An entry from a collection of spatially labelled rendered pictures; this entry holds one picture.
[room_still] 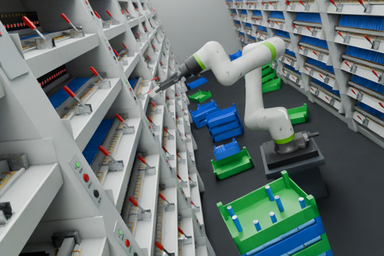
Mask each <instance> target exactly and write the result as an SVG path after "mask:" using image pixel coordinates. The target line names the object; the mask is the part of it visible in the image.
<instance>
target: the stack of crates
mask: <svg viewBox="0 0 384 256"><path fill-rule="evenodd" d="M205 123H206V126H207V128H208V130H209V132H210V135H211V137H212V139H213V142H214V143H216V142H219V141H222V140H224V139H228V138H231V137H234V136H237V135H240V134H243V133H244V130H243V124H242V122H241V119H240V117H239V114H238V111H237V108H236V106H235V104H233V106H232V107H229V108H226V109H223V110H220V111H218V112H215V113H212V114H209V115H208V113H206V121H205Z"/></svg>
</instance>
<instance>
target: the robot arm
mask: <svg viewBox="0 0 384 256"><path fill-rule="evenodd" d="M285 50H286V45H285V42H284V41H283V40H282V39H281V38H278V37H272V38H269V39H267V40H264V41H262V42H257V43H251V44H248V45H247V46H245V47H244V49H243V51H242V56H241V57H239V58H237V59H235V60H233V61H230V60H229V58H228V56H227V55H226V53H225V51H224V49H223V47H222V45H221V44H220V43H218V42H216V41H210V42H208V43H206V44H205V45H204V46H203V47H202V48H201V49H200V50H199V51H197V52H196V53H195V54H193V55H192V56H190V57H186V60H185V64H184V63H183V64H181V65H180V66H179V67H178V68H179V72H175V73H174V74H173V75H171V76H170V77H168V78H167V79H166V80H164V81H163V82H161V84H160V85H158V86H157V87H155V88H154V89H153V90H152V91H151V92H149V93H148V95H149V96H150V97H151V98H152V97H154V96H155V95H157V94H158V93H160V92H161V91H164V90H166V89H167V88H169V87H170V86H172V85H174V84H175V83H177V82H179V81H180V80H181V78H182V77H185V78H186V79H188V78H190V77H191V76H192V75H193V76H196V75H198V76H199V77H200V72H201V71H203V70H204V69H206V68H207V67H209V68H211V70H212V71H213V73H214V75H215V77H216V79H217V81H218V82H219V83H220V84H222V85H224V86H230V85H232V84H234V83H235V82H236V81H237V80H239V79H240V78H241V77H243V76H244V75H245V83H246V106H245V118H244V122H245V125H246V126H247V128H249V129H250V130H254V131H269V132H270V134H271V137H272V139H273V141H274V144H275V146H274V150H275V152H276V153H277V154H288V153H292V152H294V151H296V150H297V149H298V148H299V147H300V148H304V147H306V142H307V141H308V140H309V138H311V137H316V136H319V133H318V132H316V133H311V134H307V133H304V134H302V132H299V133H294V129H293V126H292V124H291V120H290V117H289V114H288V112H287V110H286V109H285V108H284V107H274V108H269V109H264V106H263V97H262V66H264V65H267V64H269V63H270V62H272V61H274V60H276V59H278V58H279V57H281V56H282V55H283V54H284V53H285Z"/></svg>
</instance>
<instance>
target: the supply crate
mask: <svg viewBox="0 0 384 256"><path fill-rule="evenodd" d="M281 175H282V177H281V178H279V179H277V180H275V181H273V182H271V183H269V184H267V185H265V186H263V187H261V188H259V189H257V190H255V191H253V192H251V193H249V194H247V195H245V196H243V197H241V198H238V199H236V200H234V201H232V202H230V203H228V204H226V205H224V206H223V205H222V203H221V202H219V203H217V206H218V209H219V211H220V213H221V215H222V217H223V220H224V222H225V224H226V226H227V228H228V230H229V232H230V234H231V236H232V238H233V240H234V242H235V244H236V247H237V249H238V251H239V253H240V255H243V254H245V253H247V252H249V251H251V250H253V249H255V248H257V247H258V246H260V245H262V244H264V243H266V242H268V241H270V240H272V239H274V238H276V237H278V236H280V235H282V234H284V233H286V232H288V231H290V230H292V229H294V228H296V227H298V226H300V225H302V224H304V223H306V222H308V221H310V220H312V219H314V218H316V217H318V216H319V215H320V214H319V211H318V208H317V204H316V202H315V199H314V197H313V196H312V195H307V194H306V193H305V192H304V191H303V190H302V189H301V188H300V187H299V186H298V185H297V184H296V183H294V182H293V181H292V180H291V179H290V178H289V176H288V173H287V171H286V170H284V171H282V172H281ZM266 186H270V188H271V191H272V194H273V196H274V197H275V196H276V195H278V196H279V197H280V199H281V202H282V205H283V208H284V211H283V212H280V211H279V209H278V206H277V203H276V201H275V200H274V201H270V199H269V196H268V194H267V191H266V189H265V187H266ZM300 197H303V198H304V200H305V204H306V206H307V207H305V208H303V209H301V206H300V203H299V200H298V199H299V198H300ZM228 206H231V207H232V209H233V211H234V214H235V215H236V216H237V218H238V220H239V222H240V224H241V226H242V229H243V230H242V231H241V232H238V230H237V228H236V226H235V223H234V221H233V220H232V218H231V216H230V214H229V212H228V210H227V207H228ZM270 212H274V214H275V216H276V218H277V221H278V222H276V223H274V224H273V223H272V221H271V218H270V216H269V213H270ZM256 219H257V220H258V221H259V224H260V226H261V228H262V230H260V231H257V230H256V228H255V226H254V223H253V221H254V220H256Z"/></svg>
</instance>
